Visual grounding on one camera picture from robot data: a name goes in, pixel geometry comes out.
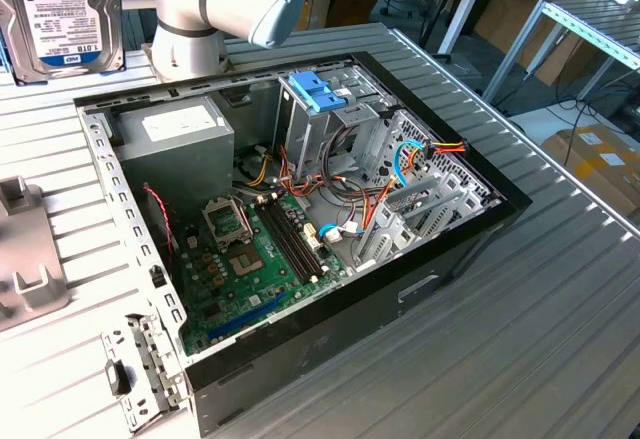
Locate long blue data wire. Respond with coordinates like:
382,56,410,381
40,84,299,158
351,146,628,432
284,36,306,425
392,139,426,188

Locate red yellow power wire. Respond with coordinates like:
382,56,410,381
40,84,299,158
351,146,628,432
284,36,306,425
408,139,467,174

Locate hard disk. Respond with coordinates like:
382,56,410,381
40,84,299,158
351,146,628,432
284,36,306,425
0,0,127,86

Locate grey metal disk bay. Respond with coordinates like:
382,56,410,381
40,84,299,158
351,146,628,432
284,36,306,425
352,171,501,274

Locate white board connector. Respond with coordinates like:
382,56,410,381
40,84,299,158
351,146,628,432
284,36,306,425
302,222,322,254

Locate black RAM slot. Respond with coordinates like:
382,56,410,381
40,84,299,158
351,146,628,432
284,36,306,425
270,201,325,278
260,204,315,284

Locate grey metal drive cage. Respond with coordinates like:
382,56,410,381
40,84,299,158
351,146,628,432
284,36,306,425
272,66,399,183

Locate metal socket cover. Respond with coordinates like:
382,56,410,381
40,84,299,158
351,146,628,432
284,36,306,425
201,197,252,251

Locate CPU socket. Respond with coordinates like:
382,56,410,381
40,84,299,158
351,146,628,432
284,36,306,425
227,243,266,280

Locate blue plastic drive latch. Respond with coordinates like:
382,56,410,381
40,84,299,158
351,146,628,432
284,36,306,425
288,72,353,116

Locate green motherboard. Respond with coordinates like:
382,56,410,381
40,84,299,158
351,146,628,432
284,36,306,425
174,193,351,358

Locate black open PC case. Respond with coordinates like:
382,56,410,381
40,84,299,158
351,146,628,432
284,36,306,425
73,50,534,439

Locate blue expansion slot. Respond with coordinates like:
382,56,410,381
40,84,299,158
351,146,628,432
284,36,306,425
207,291,290,341

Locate grey power supply unit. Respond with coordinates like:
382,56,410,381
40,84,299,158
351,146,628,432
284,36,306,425
115,93,236,210

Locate black case fan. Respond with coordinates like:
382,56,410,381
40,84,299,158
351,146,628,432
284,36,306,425
143,188,175,261

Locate black tripod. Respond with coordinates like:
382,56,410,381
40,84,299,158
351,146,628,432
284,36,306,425
418,0,471,60

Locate cardboard boxes with labels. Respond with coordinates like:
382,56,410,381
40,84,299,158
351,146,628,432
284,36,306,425
542,125,640,218

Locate grey parts rack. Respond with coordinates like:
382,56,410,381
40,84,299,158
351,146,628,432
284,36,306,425
0,175,71,334

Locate slatted metal side table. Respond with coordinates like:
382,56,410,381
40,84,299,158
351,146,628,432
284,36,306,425
482,0,640,105

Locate red orange wire bundle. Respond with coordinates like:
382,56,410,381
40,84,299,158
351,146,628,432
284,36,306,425
277,144,329,200

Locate short blue data wire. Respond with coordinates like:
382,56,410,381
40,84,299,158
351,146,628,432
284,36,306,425
318,221,362,244

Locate black wire loop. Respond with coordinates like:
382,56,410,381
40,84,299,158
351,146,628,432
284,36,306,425
321,122,386,205

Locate orange yellow wire bundle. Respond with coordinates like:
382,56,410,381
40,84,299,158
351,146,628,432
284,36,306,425
362,176,401,233

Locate yellow orange supply wires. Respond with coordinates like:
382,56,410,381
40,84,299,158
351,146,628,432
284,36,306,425
245,155,275,189

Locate red black twisted wire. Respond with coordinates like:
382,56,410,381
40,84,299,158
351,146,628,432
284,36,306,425
142,184,180,256

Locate grey metal card retainer bracket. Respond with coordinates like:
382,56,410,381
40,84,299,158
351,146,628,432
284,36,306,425
101,312,190,434

